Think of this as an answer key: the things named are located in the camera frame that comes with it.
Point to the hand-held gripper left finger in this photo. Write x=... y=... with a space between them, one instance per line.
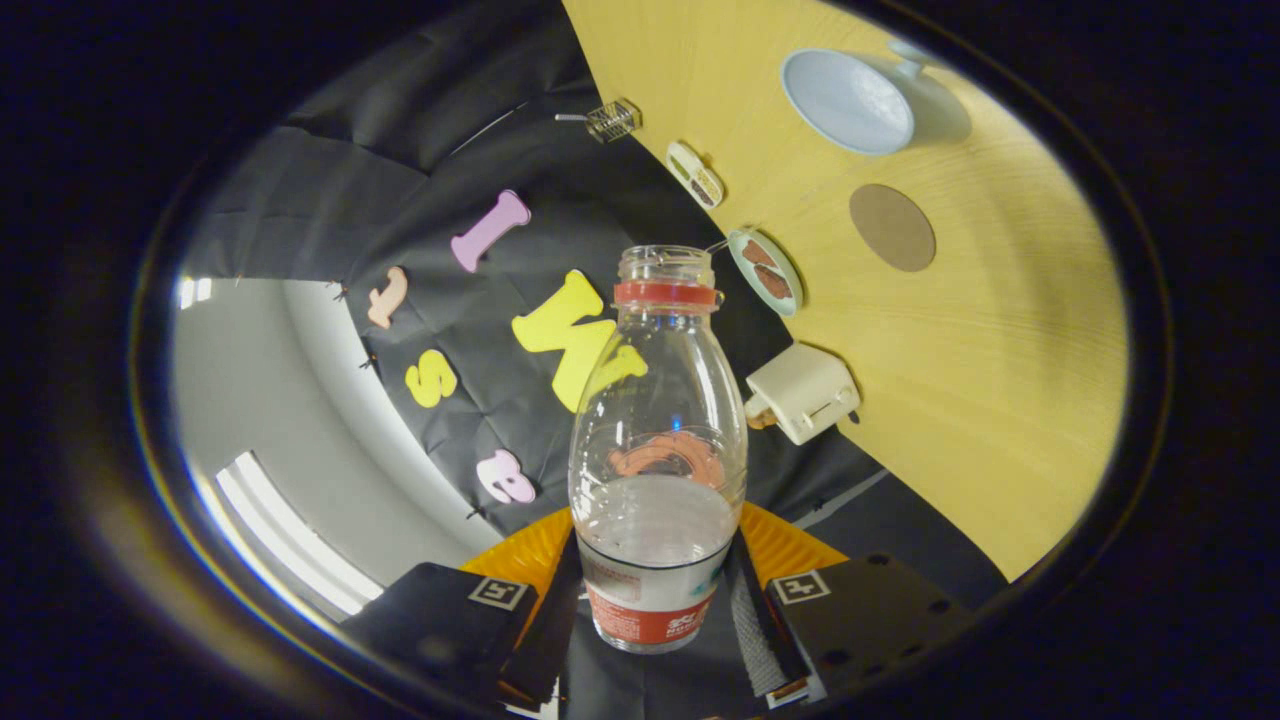
x=545 y=650

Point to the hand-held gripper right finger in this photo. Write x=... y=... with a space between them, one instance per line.
x=755 y=640

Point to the clear plastic juice bottle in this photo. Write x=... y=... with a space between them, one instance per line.
x=655 y=400

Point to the brown round coaster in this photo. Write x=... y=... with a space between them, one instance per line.
x=893 y=228

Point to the white cup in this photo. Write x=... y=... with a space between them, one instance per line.
x=850 y=100

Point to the toasted bread slice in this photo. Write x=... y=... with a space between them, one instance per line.
x=760 y=417

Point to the white toaster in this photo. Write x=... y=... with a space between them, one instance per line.
x=805 y=390

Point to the long ceiling light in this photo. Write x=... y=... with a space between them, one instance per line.
x=290 y=535

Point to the brown meat piece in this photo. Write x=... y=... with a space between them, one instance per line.
x=773 y=282
x=760 y=253

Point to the pale green plate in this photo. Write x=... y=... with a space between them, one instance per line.
x=740 y=275

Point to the wooden table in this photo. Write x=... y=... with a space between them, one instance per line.
x=1000 y=350

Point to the white divided sauce dish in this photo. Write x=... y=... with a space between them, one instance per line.
x=695 y=175

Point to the small ceiling light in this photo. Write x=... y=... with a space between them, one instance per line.
x=195 y=293

